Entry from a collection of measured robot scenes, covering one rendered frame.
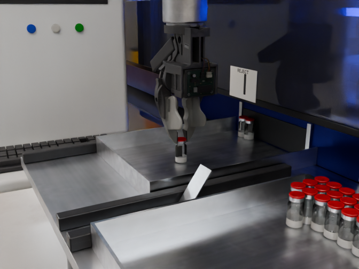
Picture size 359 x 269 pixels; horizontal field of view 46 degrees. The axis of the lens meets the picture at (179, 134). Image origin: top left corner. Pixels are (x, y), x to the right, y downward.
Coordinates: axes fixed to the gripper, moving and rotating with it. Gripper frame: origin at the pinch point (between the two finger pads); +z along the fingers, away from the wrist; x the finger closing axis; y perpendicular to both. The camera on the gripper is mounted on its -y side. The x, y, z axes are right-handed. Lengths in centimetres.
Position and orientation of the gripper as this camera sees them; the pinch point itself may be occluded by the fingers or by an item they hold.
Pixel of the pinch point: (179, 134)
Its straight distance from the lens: 79.4
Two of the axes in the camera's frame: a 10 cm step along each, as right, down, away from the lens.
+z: 0.0, 9.6, 3.0
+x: 8.8, -1.4, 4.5
